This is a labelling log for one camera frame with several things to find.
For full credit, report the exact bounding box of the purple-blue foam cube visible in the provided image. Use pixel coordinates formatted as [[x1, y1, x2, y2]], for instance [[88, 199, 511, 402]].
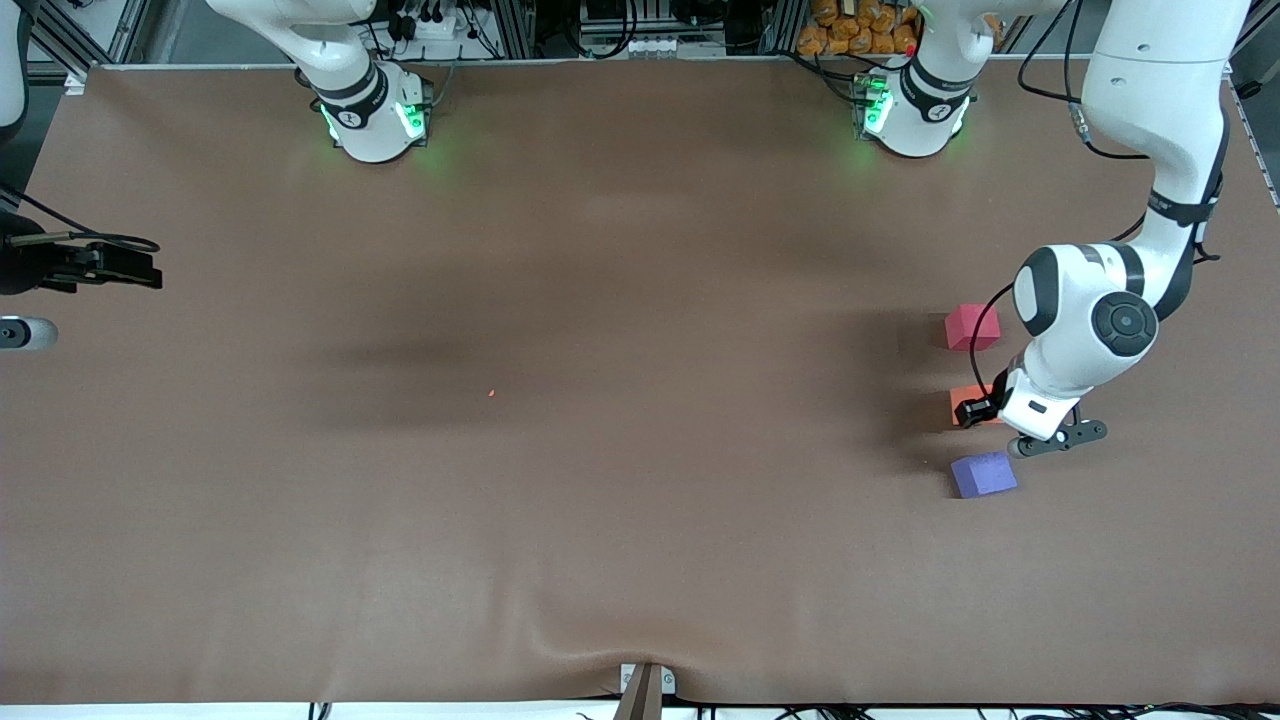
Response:
[[950, 452, 1019, 499]]

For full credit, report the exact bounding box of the pink-red foam cube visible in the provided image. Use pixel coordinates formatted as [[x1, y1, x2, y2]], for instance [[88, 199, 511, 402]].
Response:
[[945, 304, 1001, 352]]

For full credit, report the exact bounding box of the white terminal strip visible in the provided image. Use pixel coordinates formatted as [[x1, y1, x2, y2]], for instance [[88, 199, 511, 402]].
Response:
[[578, 35, 706, 59]]

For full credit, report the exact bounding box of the bag of orange pieces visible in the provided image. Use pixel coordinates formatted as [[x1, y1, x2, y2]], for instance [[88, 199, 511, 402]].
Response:
[[797, 0, 921, 58]]

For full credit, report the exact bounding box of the metal table clamp bracket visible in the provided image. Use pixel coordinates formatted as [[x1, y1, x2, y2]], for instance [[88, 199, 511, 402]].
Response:
[[619, 662, 677, 696]]

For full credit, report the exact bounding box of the brown wooden bar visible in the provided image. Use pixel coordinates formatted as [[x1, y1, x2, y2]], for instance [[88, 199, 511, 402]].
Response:
[[612, 665, 666, 720]]

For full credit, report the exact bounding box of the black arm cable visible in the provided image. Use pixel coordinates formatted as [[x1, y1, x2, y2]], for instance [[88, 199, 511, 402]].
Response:
[[965, 0, 1233, 399], [0, 185, 161, 253]]

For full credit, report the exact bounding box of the orange foam cube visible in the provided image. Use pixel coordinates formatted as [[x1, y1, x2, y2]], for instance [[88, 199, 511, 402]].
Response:
[[950, 387, 1004, 426]]

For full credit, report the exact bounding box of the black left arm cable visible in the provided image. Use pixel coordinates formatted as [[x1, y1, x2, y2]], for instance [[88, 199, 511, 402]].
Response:
[[965, 0, 1233, 399]]

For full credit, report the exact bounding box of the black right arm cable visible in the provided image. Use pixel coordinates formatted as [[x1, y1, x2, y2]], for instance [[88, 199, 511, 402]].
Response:
[[0, 185, 161, 253]]

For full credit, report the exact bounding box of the white power strip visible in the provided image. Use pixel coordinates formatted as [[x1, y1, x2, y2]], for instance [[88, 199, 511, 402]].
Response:
[[398, 8, 471, 43]]

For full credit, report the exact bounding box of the brown table mat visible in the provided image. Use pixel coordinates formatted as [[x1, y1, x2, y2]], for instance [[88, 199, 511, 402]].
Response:
[[0, 55, 1280, 706]]

